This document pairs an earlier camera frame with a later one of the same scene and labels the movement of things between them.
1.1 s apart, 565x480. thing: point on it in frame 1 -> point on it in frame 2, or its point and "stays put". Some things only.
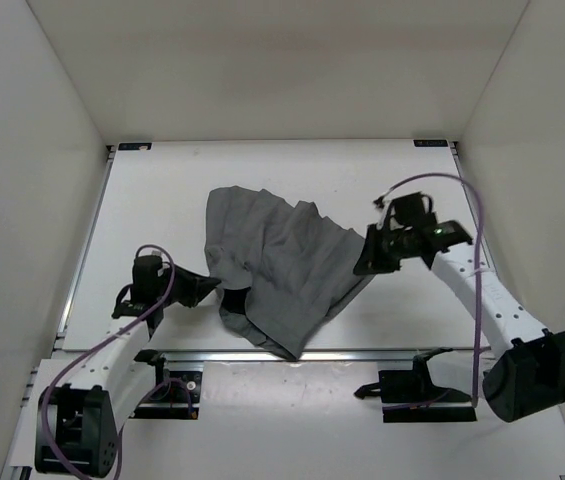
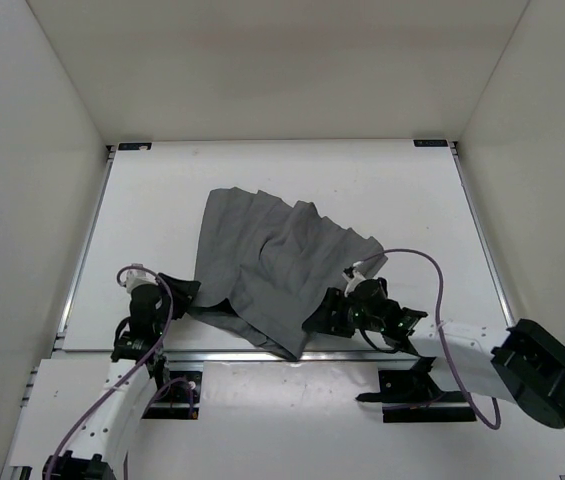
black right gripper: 369,261 -> 325,322
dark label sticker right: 431,143 stays put
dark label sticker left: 135,146 stays put
